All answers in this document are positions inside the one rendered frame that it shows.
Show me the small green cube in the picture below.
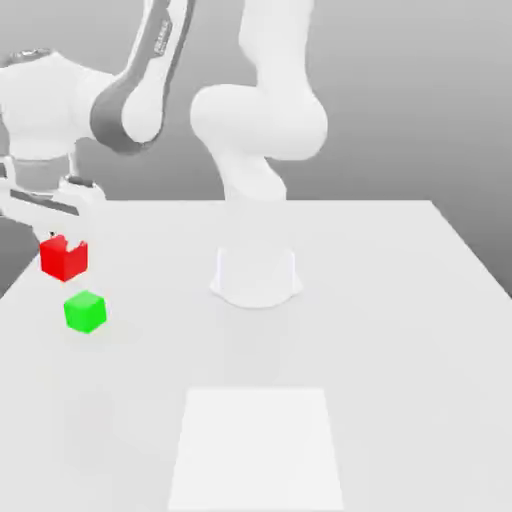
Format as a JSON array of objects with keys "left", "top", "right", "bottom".
[{"left": 62, "top": 289, "right": 108, "bottom": 335}]

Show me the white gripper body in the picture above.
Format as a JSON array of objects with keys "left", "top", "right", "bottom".
[{"left": 0, "top": 186, "right": 100, "bottom": 241}]

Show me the small red cube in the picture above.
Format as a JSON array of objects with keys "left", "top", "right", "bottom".
[{"left": 38, "top": 233, "right": 89, "bottom": 284}]

